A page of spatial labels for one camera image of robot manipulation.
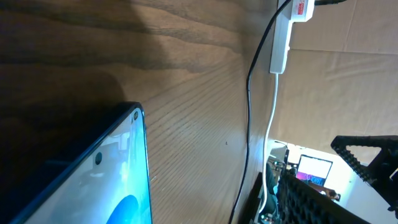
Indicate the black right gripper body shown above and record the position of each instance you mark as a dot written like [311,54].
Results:
[383,171]

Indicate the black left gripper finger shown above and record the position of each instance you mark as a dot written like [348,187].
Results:
[299,203]

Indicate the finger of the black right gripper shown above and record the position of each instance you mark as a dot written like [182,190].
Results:
[359,151]

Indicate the blue Galaxy smartphone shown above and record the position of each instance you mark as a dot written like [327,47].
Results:
[101,178]

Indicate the white power strip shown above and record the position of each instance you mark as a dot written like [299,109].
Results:
[291,12]

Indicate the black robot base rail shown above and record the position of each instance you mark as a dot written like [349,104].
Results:
[260,207]

